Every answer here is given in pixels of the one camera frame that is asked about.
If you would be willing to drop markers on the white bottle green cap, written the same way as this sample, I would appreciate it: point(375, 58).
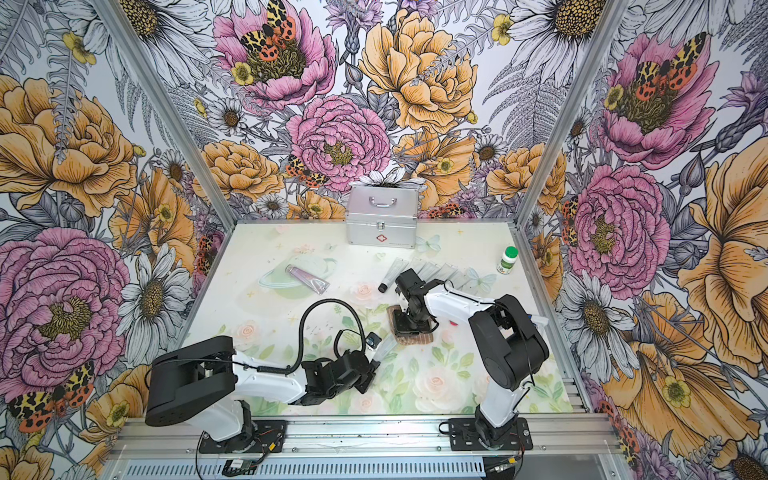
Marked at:
point(507, 260)

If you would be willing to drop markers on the brown striped towel cloth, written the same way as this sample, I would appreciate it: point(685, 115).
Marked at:
point(406, 340)

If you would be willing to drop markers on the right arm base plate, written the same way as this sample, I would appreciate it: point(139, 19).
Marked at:
point(476, 434)

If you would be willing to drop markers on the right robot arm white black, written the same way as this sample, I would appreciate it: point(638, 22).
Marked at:
point(510, 345)

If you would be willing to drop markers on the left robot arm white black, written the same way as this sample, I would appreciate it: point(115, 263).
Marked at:
point(206, 384)

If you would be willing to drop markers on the right aluminium corner post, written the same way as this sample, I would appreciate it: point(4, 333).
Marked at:
point(605, 31)

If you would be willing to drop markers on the aluminium corner post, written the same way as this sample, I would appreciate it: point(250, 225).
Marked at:
point(131, 49)
point(605, 31)

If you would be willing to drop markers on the white tube teal cap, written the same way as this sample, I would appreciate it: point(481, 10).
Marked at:
point(384, 348)

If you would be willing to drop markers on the white tube dark blue cap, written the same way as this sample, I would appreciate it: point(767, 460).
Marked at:
point(459, 280)

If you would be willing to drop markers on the white tube purple cap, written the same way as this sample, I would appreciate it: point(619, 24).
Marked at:
point(417, 265)
point(448, 273)

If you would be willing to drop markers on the purple metallic tube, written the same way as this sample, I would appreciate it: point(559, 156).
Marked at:
point(311, 281)

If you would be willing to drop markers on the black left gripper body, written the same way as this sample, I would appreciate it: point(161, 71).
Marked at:
point(334, 389)

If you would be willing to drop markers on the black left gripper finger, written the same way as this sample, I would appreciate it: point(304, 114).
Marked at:
point(373, 340)
point(366, 377)

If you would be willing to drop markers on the aluminium front rail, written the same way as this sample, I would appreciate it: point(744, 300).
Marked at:
point(376, 436)

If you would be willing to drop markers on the white slotted cable duct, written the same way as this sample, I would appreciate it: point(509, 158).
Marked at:
point(309, 468)

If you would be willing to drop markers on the left aluminium corner post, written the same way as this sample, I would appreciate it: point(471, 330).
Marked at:
point(131, 49)

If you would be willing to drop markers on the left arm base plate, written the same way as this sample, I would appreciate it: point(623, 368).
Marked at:
point(258, 437)

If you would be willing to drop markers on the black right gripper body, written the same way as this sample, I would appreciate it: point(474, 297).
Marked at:
point(411, 323)

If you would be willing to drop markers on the silver aluminium first aid case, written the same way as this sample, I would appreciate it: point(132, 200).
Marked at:
point(382, 217)

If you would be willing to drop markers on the white tube black cap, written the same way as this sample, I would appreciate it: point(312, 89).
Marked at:
point(431, 271)

